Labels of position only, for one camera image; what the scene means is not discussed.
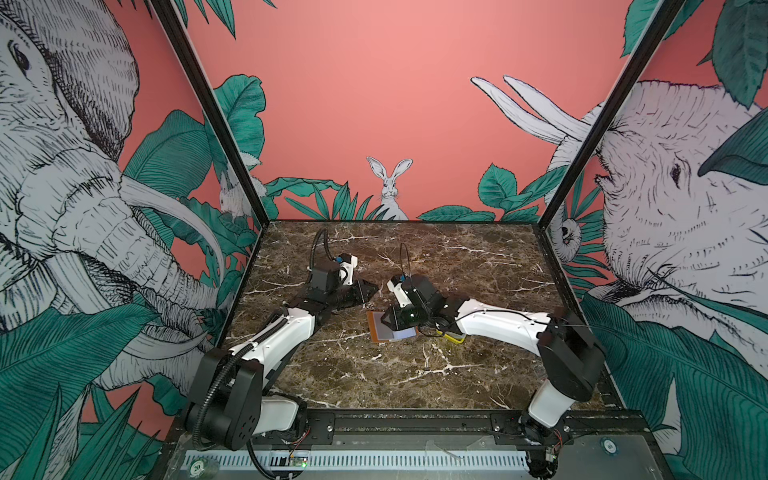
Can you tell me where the yellow plastic card tray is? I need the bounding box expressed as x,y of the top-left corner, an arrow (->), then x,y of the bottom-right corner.
441,331 -> 466,344

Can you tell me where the brown leather card holder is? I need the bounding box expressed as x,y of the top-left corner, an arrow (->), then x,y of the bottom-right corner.
367,311 -> 418,344

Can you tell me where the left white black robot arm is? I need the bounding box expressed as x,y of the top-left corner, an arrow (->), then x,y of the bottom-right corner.
182,254 -> 378,451

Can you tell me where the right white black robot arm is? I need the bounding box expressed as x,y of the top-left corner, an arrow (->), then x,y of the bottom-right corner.
382,274 -> 605,431

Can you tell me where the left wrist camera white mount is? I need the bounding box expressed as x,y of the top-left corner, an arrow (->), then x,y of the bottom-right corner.
336,253 -> 358,286

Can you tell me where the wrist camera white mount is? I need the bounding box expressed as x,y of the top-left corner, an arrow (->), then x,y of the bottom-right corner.
336,253 -> 358,286
386,275 -> 412,308

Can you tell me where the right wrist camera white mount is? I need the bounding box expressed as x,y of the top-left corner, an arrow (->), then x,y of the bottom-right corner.
386,275 -> 412,308

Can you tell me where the white slotted cable duct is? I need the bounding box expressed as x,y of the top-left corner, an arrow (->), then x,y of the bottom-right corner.
181,449 -> 530,473

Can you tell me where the black front mounting rail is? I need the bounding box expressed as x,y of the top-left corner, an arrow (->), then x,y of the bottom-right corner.
235,409 -> 651,447

